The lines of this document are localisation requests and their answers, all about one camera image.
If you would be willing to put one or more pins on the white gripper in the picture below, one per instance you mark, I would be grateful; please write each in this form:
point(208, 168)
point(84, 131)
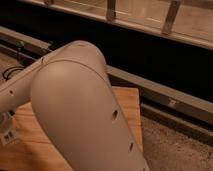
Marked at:
point(5, 122)

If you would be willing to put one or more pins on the small white labelled bottle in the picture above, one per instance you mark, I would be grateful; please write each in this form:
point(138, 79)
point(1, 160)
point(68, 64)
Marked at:
point(7, 135)

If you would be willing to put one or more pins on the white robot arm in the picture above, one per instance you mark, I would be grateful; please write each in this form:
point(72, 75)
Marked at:
point(73, 101)

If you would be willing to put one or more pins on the metal floor rail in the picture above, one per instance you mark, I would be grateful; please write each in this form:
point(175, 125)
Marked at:
point(160, 93)

